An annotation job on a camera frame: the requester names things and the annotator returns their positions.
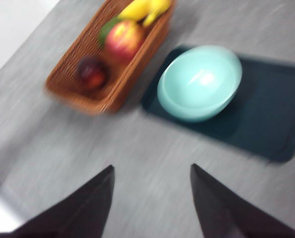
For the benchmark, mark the black rectangular tray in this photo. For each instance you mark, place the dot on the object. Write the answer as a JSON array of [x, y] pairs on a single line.
[[268, 111]]

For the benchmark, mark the red yellow apple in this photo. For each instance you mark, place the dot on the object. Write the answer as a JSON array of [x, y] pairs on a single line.
[[125, 41]]

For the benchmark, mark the green avocado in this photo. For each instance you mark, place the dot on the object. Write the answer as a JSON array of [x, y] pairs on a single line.
[[106, 31]]

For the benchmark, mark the dark purple plum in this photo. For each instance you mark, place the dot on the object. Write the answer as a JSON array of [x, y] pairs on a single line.
[[91, 73]]

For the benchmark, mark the teal ribbed bowl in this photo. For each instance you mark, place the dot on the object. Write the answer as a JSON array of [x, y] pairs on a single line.
[[199, 84]]

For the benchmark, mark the brown wicker basket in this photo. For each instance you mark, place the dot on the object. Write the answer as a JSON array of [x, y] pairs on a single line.
[[70, 84]]

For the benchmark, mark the yellow banana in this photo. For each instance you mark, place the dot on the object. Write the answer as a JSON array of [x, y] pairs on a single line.
[[137, 10]]

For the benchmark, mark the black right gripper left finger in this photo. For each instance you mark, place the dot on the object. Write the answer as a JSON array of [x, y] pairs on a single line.
[[70, 210]]

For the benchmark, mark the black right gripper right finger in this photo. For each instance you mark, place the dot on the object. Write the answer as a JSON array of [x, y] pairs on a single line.
[[231, 213]]

